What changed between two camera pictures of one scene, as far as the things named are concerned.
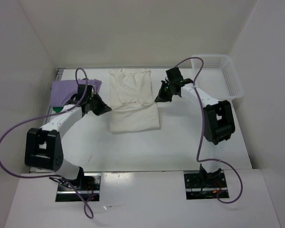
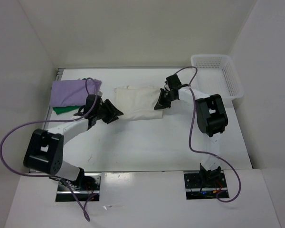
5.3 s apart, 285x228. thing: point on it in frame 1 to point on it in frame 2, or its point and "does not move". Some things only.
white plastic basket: [219, 78] does not move
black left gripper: [103, 108] to [112, 112]
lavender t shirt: [61, 90] does not move
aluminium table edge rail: [41, 169] does not move
